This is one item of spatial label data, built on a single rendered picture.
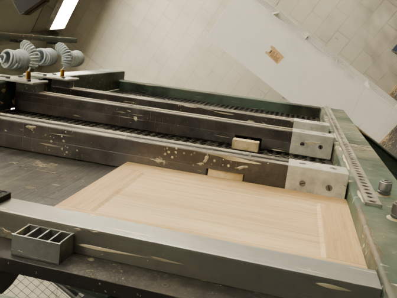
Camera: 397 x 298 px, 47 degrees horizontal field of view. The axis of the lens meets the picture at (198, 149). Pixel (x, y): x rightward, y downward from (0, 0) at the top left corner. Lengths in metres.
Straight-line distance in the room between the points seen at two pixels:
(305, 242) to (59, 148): 0.63
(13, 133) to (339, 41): 5.28
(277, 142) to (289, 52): 3.37
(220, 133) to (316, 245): 0.78
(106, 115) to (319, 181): 0.81
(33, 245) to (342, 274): 0.40
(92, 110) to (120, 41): 5.33
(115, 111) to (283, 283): 1.06
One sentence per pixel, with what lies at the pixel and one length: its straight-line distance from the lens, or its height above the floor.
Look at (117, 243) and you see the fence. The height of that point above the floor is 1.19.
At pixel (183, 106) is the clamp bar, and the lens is 1.71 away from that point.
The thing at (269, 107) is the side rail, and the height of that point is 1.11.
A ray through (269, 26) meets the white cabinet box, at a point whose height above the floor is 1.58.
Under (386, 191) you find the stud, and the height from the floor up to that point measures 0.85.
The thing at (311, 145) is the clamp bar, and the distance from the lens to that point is 1.44.
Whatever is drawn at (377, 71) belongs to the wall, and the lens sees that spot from 6.18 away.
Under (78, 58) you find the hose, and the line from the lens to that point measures 1.95.
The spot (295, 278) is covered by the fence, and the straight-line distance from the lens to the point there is 0.60.
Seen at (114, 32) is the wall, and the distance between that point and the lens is 6.91.
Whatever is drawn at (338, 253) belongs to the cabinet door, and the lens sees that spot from 0.73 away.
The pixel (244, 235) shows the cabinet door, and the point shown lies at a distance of 0.73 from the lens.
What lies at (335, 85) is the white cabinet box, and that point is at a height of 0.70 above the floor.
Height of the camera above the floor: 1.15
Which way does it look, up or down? 3 degrees up
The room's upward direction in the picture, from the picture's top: 51 degrees counter-clockwise
